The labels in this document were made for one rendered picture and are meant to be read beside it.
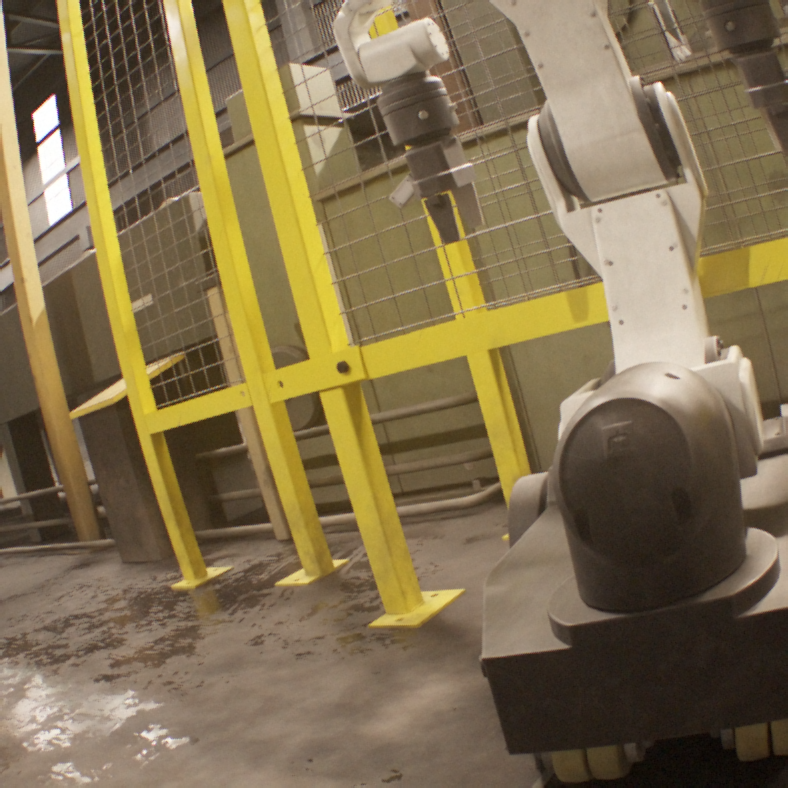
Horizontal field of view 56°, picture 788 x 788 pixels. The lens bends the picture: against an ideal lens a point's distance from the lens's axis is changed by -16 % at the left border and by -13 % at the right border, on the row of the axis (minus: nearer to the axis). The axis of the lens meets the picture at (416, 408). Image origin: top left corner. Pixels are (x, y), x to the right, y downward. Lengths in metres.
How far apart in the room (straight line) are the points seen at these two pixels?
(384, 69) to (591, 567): 0.66
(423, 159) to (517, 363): 1.19
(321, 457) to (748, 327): 1.32
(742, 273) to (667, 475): 0.49
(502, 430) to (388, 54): 0.91
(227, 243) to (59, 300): 1.82
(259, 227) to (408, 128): 1.59
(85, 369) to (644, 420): 2.97
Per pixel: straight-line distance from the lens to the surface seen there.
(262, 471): 2.32
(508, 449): 1.71
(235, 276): 1.80
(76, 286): 3.41
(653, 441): 0.61
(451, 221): 1.01
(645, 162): 0.98
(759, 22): 0.98
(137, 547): 2.70
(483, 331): 1.19
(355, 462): 1.36
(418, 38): 1.04
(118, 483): 2.67
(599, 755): 0.73
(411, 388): 2.32
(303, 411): 2.50
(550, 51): 1.00
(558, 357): 2.10
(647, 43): 2.09
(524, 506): 1.17
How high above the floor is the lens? 0.43
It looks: 5 degrees down
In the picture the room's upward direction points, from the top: 16 degrees counter-clockwise
